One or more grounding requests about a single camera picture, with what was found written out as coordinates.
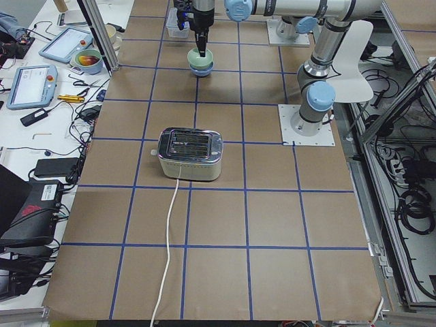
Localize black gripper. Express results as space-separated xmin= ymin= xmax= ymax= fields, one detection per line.
xmin=190 ymin=0 xmax=215 ymax=57

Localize green bowl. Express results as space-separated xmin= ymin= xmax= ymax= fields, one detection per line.
xmin=187 ymin=48 xmax=213 ymax=69

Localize blue bowl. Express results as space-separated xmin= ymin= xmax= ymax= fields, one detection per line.
xmin=189 ymin=63 xmax=214 ymax=78

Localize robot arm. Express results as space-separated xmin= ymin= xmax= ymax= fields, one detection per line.
xmin=292 ymin=1 xmax=377 ymax=137
xmin=174 ymin=0 xmax=381 ymax=57

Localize bowl with lemon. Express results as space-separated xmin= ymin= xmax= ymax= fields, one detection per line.
xmin=105 ymin=24 xmax=122 ymax=50

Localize bowl with red fruit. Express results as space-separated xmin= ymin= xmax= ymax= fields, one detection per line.
xmin=74 ymin=49 xmax=103 ymax=75

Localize clear plastic food container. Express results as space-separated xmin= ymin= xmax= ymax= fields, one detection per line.
xmin=166 ymin=7 xmax=190 ymax=39

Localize silver toaster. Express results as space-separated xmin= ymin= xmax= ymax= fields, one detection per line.
xmin=151 ymin=127 xmax=223 ymax=181

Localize black scissors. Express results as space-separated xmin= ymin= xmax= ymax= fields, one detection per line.
xmin=68 ymin=74 xmax=100 ymax=97

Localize teach pendant tablet far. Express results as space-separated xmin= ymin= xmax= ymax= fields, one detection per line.
xmin=39 ymin=27 xmax=93 ymax=63

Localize teach pendant tablet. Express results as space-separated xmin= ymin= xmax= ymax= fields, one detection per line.
xmin=6 ymin=65 xmax=58 ymax=110
xmin=39 ymin=27 xmax=93 ymax=63

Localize white chair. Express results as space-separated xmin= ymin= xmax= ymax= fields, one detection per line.
xmin=327 ymin=20 xmax=373 ymax=103

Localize teach pendant tablet near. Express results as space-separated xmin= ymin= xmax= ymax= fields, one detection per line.
xmin=6 ymin=65 xmax=58 ymax=110

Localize black charger brick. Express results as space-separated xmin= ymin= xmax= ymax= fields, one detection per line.
xmin=20 ymin=108 xmax=49 ymax=127

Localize black power brick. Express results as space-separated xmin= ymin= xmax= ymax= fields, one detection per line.
xmin=33 ymin=157 xmax=78 ymax=178

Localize black computer box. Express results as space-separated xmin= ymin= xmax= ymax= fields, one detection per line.
xmin=1 ymin=180 xmax=62 ymax=248

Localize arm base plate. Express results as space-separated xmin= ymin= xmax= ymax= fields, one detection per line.
xmin=266 ymin=18 xmax=310 ymax=48
xmin=278 ymin=104 xmax=335 ymax=146

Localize aluminium frame post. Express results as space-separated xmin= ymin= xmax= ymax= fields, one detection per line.
xmin=77 ymin=0 xmax=119 ymax=75

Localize orange handled tool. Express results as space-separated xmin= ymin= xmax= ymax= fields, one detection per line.
xmin=57 ymin=95 xmax=85 ymax=104

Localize white toaster power cable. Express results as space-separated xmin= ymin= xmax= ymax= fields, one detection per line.
xmin=149 ymin=178 xmax=181 ymax=327

